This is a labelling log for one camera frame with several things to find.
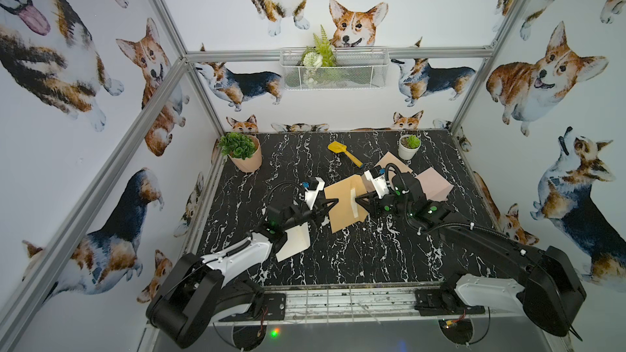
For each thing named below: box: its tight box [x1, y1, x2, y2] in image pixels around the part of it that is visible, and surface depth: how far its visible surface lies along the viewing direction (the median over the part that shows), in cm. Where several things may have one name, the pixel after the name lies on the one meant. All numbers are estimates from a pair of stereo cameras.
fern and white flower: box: [299, 24, 338, 86], surface depth 85 cm
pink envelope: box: [414, 167, 455, 203], surface depth 107 cm
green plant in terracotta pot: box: [218, 132, 263, 173], surface depth 97 cm
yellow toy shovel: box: [327, 140, 364, 168], surface depth 115 cm
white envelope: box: [275, 221, 311, 263], surface depth 88 cm
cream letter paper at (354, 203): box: [350, 187, 359, 219], surface depth 81 cm
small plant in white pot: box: [397, 133, 422, 160], surface depth 107 cm
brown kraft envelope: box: [323, 173, 370, 234], surface depth 79 cm
